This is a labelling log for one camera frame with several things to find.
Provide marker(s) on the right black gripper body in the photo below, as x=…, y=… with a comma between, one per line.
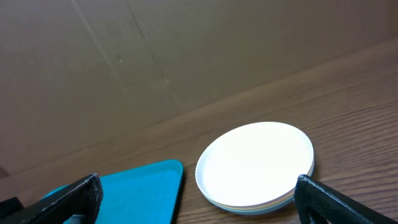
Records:
x=11, y=205

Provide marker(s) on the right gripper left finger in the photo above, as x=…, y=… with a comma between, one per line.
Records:
x=79, y=202

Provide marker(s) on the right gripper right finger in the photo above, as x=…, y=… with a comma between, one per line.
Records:
x=318, y=203

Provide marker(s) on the light blue plastic plate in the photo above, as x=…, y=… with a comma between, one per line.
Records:
x=245, y=178

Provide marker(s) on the white plastic plate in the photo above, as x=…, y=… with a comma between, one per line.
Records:
x=266, y=143

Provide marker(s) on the yellow-green plastic plate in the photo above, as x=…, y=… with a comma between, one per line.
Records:
x=268, y=199

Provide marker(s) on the teal plastic tray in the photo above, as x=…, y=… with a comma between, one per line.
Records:
x=146, y=194

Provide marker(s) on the brown cardboard back panel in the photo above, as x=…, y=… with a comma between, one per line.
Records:
x=74, y=73

